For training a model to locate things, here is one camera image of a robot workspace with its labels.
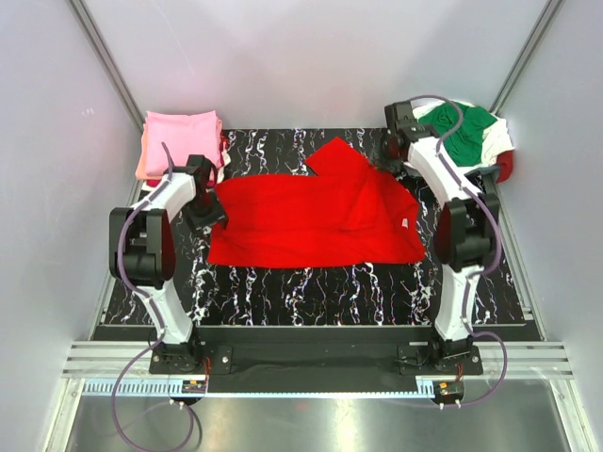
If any black marbled table mat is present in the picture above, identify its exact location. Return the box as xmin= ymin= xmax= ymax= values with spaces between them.
xmin=96 ymin=127 xmax=528 ymax=327

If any white t shirt in basket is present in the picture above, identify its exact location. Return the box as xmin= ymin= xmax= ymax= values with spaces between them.
xmin=413 ymin=100 xmax=514 ymax=166

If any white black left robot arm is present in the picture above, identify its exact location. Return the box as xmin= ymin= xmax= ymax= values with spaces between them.
xmin=108 ymin=155 xmax=228 ymax=373

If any folded white shirt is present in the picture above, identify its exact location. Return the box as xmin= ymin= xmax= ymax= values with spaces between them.
xmin=142 ymin=151 xmax=231 ymax=191

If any green t shirt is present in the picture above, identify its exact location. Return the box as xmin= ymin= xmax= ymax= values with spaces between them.
xmin=416 ymin=103 xmax=497 ymax=168

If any folded magenta shirt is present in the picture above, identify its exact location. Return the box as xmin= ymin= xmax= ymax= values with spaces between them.
xmin=144 ymin=135 xmax=232 ymax=188

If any red t shirt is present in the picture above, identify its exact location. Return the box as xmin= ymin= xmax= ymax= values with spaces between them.
xmin=208 ymin=138 xmax=426 ymax=268

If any dark red shirt in basket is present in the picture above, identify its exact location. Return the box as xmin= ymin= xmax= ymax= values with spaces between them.
xmin=497 ymin=150 xmax=514 ymax=184

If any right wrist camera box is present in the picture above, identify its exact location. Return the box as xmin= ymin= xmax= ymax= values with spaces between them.
xmin=384 ymin=101 xmax=417 ymax=135

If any aluminium frame rail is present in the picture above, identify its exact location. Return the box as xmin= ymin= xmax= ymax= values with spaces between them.
xmin=62 ymin=342 xmax=573 ymax=399

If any folded light pink shirt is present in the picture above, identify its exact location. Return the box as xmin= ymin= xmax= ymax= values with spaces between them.
xmin=144 ymin=110 xmax=223 ymax=176

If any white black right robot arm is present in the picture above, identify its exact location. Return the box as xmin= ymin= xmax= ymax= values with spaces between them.
xmin=378 ymin=125 xmax=501 ymax=374

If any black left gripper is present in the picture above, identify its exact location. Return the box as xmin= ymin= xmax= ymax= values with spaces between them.
xmin=181 ymin=190 xmax=228 ymax=239

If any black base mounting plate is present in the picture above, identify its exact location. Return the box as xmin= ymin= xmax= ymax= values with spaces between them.
xmin=168 ymin=326 xmax=483 ymax=377

